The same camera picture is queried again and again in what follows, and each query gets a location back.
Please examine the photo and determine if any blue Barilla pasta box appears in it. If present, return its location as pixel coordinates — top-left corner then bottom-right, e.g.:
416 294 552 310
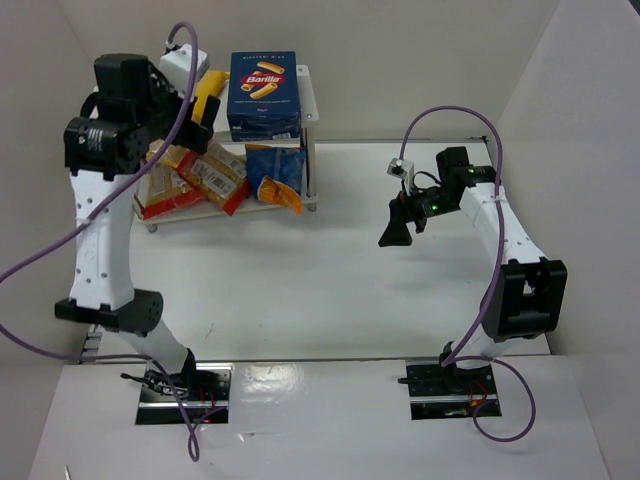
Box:
226 51 301 142

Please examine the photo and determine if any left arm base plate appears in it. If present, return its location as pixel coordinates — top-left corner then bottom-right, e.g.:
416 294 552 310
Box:
120 362 232 425

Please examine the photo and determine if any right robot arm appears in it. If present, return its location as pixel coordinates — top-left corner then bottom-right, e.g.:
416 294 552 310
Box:
378 147 568 394

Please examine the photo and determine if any red macaroni bag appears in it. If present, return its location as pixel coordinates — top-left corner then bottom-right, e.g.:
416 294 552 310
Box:
177 142 250 216
143 145 205 220

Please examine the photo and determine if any purple cable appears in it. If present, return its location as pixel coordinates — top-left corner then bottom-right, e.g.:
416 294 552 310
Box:
399 105 536 442
0 20 204 462

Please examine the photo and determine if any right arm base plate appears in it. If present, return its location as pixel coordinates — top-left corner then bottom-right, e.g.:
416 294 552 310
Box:
397 362 501 420

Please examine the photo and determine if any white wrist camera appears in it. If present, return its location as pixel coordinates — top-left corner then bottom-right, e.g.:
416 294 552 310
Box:
158 44 210 91
387 158 414 182

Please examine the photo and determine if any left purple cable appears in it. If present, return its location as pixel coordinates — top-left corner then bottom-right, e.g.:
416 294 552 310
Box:
0 20 204 462

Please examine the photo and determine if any blue and orange pasta bag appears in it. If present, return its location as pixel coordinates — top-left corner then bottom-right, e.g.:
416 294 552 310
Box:
245 144 306 214

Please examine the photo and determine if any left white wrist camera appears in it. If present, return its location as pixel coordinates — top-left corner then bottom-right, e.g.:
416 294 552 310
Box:
158 44 210 91

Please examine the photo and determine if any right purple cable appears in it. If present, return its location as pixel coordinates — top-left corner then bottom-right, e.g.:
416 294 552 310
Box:
399 105 536 442

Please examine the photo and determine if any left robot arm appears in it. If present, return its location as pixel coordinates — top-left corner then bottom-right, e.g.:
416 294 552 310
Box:
54 44 220 397

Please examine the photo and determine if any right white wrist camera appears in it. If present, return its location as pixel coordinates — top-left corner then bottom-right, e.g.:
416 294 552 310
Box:
387 158 414 182

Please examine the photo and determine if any red macaroni bag right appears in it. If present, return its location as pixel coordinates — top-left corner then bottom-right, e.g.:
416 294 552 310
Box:
177 142 250 216

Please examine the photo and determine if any red macaroni bag left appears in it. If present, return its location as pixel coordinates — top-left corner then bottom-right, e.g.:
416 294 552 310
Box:
143 145 205 220

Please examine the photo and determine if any yellow spaghetti bag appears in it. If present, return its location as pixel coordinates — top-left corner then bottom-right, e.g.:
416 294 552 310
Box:
192 70 229 123

